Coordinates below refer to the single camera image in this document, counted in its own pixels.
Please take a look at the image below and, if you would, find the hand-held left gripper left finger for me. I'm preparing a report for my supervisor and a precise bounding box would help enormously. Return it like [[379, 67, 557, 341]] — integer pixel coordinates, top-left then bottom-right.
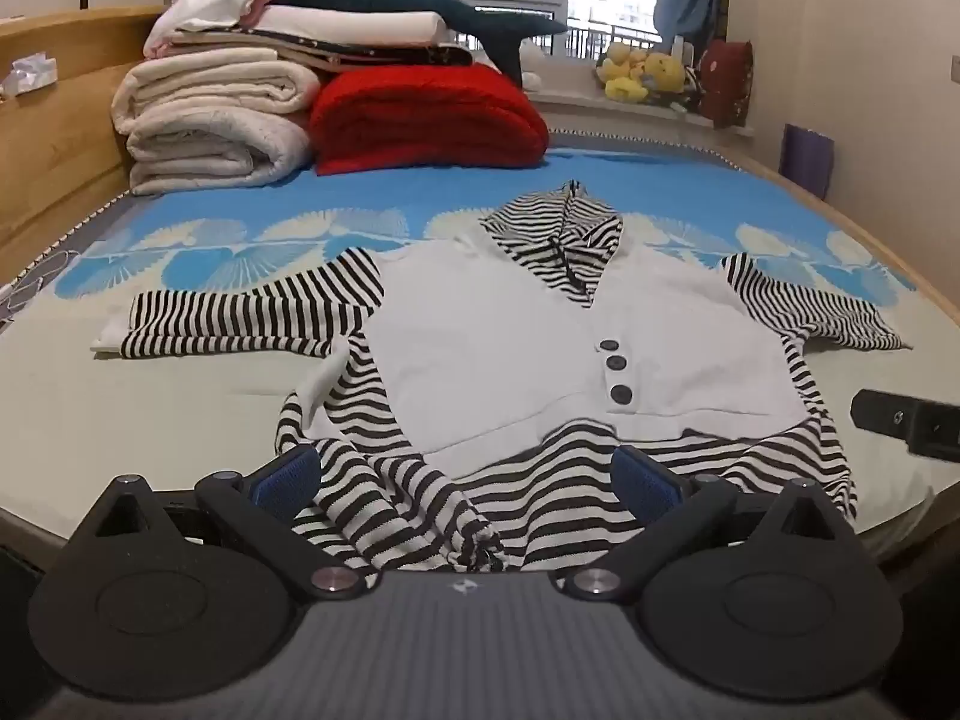
[[71, 444, 376, 602]]

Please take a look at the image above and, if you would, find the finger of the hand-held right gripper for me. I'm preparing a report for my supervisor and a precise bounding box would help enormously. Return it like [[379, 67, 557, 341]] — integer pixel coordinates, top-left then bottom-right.
[[850, 388, 960, 466]]

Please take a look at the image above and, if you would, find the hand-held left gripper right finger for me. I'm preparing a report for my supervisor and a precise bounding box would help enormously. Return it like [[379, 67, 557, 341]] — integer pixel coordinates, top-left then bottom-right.
[[549, 446, 882, 605]]

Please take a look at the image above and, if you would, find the striped white hooded top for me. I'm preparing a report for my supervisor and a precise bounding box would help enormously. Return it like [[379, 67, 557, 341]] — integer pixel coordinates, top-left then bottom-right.
[[91, 178, 914, 572]]

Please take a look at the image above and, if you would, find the blue and cream bed sheet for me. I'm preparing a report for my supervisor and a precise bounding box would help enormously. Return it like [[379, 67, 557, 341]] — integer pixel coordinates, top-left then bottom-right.
[[0, 127, 960, 563]]

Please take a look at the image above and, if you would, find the purple box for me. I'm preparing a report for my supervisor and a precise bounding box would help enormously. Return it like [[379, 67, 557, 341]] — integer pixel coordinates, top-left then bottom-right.
[[780, 124, 836, 200]]

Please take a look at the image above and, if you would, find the cream folded quilt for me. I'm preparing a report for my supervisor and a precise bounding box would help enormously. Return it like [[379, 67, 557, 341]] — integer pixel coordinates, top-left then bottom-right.
[[111, 47, 320, 196]]

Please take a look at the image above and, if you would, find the red bag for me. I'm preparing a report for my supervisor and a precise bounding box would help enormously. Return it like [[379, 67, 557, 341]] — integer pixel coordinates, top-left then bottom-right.
[[701, 39, 755, 129]]

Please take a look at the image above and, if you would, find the red folded blanket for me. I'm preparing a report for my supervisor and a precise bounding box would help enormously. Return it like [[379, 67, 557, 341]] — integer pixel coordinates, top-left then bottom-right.
[[309, 64, 552, 177]]

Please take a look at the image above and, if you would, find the wooden headboard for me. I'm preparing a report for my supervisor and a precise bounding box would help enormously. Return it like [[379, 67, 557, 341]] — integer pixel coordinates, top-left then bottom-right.
[[0, 6, 178, 293]]

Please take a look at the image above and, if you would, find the dark patterned folded cloth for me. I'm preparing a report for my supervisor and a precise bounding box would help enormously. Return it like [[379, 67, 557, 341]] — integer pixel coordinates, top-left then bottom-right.
[[172, 26, 477, 77]]

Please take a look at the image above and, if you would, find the white folded cloth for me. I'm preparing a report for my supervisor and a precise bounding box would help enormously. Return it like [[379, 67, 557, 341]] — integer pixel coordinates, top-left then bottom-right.
[[255, 6, 451, 50]]

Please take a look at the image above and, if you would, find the pink and white clothing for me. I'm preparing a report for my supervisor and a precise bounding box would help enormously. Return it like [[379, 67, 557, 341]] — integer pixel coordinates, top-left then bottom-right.
[[142, 0, 286, 59]]

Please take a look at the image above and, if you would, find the tissue box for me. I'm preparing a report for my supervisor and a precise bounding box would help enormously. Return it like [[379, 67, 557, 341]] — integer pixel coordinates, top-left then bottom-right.
[[0, 52, 59, 99]]

